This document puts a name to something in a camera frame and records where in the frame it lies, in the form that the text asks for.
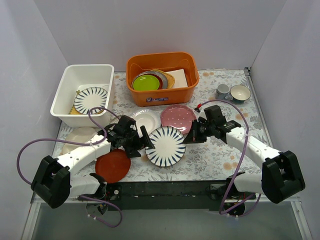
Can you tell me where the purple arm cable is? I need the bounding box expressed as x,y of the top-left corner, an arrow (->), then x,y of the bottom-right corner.
193,99 -> 262,217
16,106 -> 124,228

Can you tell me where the red round plate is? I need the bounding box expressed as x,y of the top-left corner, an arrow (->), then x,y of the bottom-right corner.
95,149 -> 131,184

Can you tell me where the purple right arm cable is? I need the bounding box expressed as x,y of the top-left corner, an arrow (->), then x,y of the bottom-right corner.
193,99 -> 262,217

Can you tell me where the yellow bamboo mat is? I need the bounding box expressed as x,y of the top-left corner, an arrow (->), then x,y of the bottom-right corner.
68,90 -> 104,115

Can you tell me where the pink polka dot plate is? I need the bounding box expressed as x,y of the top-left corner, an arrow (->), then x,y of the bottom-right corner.
160,104 -> 197,135

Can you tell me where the cream divided plate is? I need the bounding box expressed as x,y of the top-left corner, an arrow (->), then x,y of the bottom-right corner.
61,127 -> 97,155

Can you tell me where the grey rimmed plate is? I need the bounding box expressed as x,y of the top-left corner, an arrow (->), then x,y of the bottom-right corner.
131,69 -> 168,92

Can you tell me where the orange plastic bin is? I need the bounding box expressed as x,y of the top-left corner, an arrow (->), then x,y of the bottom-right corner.
126,52 -> 200,107

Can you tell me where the yellow woven basket plate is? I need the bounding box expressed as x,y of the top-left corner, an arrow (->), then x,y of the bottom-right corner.
152,69 -> 176,89

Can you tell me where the green rimmed bowl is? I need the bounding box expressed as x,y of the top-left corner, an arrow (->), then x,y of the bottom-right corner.
229,85 -> 251,104

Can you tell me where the white round plate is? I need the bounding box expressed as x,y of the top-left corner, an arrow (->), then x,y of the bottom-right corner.
129,109 -> 161,137

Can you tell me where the floral table mat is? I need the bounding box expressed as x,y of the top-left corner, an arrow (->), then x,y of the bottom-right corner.
57,69 -> 271,182

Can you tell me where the blue striped plate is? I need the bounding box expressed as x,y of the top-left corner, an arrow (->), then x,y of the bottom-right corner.
145,126 -> 186,168
73,86 -> 108,115

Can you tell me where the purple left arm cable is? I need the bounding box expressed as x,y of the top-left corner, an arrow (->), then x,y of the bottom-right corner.
16,106 -> 124,228

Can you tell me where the white plastic bin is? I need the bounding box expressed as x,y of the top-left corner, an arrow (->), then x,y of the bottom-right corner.
50,64 -> 115,128

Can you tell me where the small patterned mug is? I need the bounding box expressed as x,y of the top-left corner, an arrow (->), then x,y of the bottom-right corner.
215,83 -> 233,101

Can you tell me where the white square plate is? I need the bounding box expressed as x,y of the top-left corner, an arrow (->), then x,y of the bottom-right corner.
166,69 -> 188,89

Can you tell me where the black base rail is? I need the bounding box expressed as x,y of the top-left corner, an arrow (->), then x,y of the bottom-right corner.
77,181 -> 257,216

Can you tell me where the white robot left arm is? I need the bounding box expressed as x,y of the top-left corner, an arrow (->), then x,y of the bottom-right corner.
30,115 -> 155,209

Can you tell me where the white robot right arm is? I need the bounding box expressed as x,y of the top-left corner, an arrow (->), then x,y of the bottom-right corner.
183,105 -> 306,204

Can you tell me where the lime green plate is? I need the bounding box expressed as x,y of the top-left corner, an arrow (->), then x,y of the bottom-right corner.
132,74 -> 160,92

